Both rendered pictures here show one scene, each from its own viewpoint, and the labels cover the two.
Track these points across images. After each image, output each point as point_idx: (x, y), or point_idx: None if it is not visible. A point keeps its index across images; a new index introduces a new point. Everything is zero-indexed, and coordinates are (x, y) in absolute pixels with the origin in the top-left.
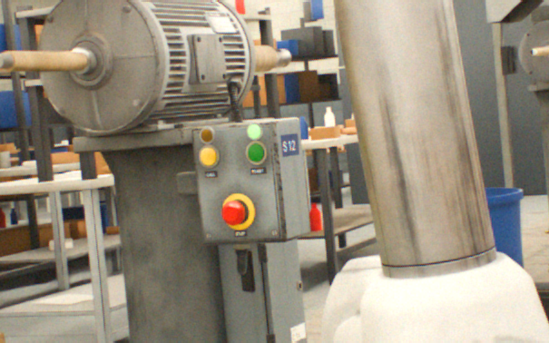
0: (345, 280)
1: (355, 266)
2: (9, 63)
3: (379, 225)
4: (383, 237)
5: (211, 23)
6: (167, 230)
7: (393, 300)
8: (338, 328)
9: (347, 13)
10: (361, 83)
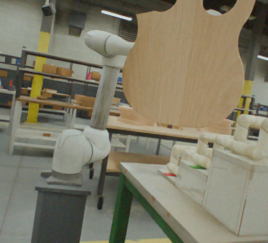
0: (82, 136)
1: (80, 132)
2: None
3: (106, 123)
4: (105, 124)
5: None
6: None
7: (108, 132)
8: (85, 144)
9: (114, 92)
10: (111, 102)
